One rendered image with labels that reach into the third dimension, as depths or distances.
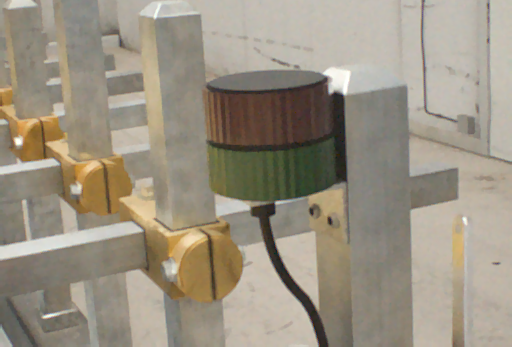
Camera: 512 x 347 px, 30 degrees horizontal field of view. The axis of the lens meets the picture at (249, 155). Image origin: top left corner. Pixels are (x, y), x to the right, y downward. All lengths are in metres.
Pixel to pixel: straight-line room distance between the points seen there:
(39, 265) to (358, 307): 0.31
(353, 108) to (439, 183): 0.42
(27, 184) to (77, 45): 0.15
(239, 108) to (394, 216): 0.10
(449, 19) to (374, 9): 0.68
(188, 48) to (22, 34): 0.50
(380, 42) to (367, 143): 4.92
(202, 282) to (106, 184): 0.26
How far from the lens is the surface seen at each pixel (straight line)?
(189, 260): 0.67
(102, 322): 0.98
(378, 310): 0.48
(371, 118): 0.45
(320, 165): 0.43
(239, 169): 0.42
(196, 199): 0.69
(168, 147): 0.68
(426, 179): 0.84
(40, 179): 0.96
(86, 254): 0.72
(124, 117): 1.24
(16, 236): 1.46
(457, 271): 0.55
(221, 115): 0.42
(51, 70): 1.73
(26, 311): 1.31
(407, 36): 5.14
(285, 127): 0.41
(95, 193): 0.91
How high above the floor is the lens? 1.19
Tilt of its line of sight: 14 degrees down
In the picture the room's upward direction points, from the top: 4 degrees counter-clockwise
